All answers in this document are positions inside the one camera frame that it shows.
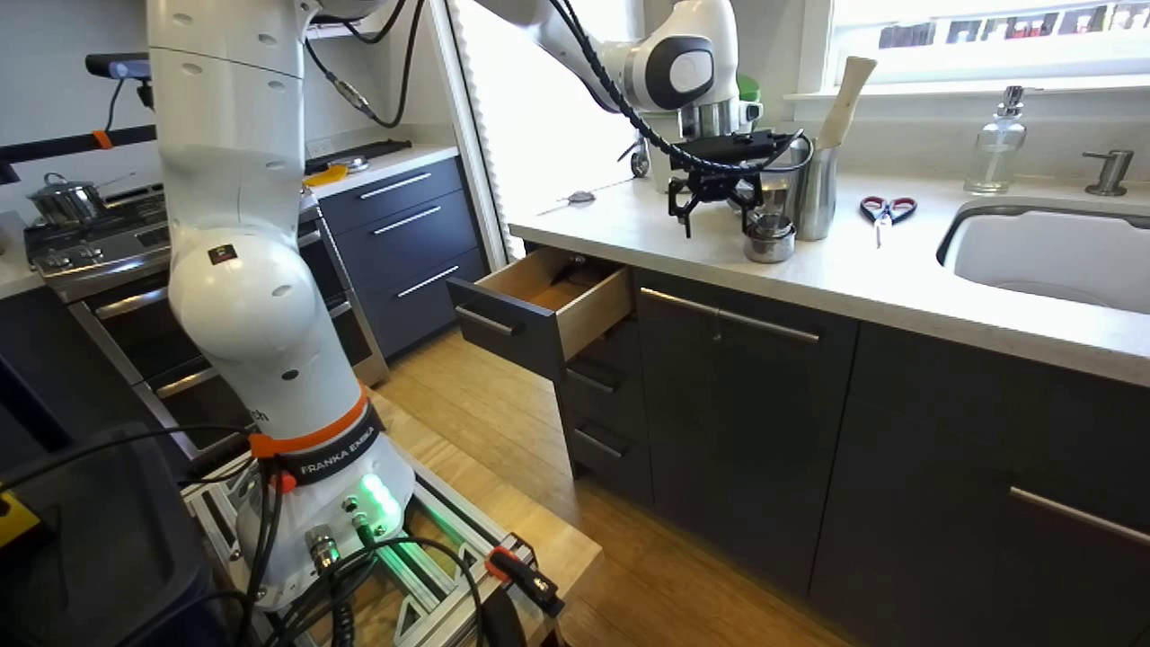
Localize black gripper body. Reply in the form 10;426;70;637
664;129;805;200

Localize small metal pot with handle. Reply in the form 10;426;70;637
744;205;798;241

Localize larger metal pot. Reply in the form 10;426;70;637
741;212;802;270

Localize open wooden drawer dark front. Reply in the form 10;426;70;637
445;245;640;380

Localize blue drawer cabinet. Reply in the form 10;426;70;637
314;147;493;365

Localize metal cylinder utensil holder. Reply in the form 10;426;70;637
786;135;840;245

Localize white container green lid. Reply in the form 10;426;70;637
633;67;771;196

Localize wooden spatula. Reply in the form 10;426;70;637
815;51;882;156

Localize white door with blinds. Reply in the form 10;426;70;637
427;0;646;272

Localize dark kitchen base cabinet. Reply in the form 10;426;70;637
562;266;1150;647

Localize clear glass soap bottle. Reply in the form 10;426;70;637
965;83;1032;198

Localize kitchen window with blinds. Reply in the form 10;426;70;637
823;0;1150;89

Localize kitchen sink basin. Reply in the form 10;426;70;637
936;196;1150;319

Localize metal faucet lever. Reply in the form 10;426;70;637
1082;147;1140;200

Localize yellow object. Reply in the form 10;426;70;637
299;161;351;196

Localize red black clamp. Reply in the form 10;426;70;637
483;535;569;614

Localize steel stove range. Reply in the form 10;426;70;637
23;177;389;475

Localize black bar orange tape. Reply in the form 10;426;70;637
0;123;157;185

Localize metal kettle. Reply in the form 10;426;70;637
29;169;108;233

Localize black equipment case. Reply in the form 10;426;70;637
0;284;234;647

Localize long metal cabinet handle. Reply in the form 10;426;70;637
635;282;826;350
1007;483;1150;552

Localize scissors with dark handles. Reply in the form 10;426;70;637
856;191;925;252

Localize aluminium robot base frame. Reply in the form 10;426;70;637
178;454;569;647

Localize camera bar on stand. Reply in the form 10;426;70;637
84;51;154;88

